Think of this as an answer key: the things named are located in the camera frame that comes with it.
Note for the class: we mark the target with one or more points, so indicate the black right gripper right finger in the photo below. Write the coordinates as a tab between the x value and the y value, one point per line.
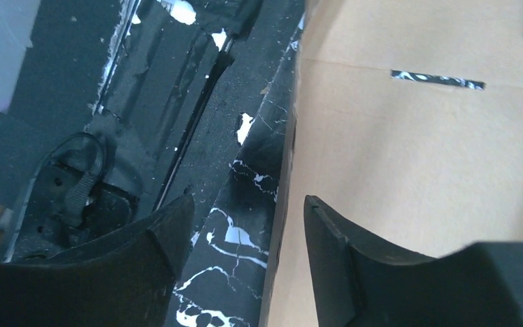
361	279

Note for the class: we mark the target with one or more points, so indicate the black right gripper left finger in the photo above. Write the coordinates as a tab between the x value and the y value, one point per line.
124	278

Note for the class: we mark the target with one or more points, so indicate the black front mounting rail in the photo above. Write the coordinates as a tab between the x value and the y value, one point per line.
111	109

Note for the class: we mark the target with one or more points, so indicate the brown cardboard box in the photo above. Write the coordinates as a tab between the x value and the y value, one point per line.
408	121

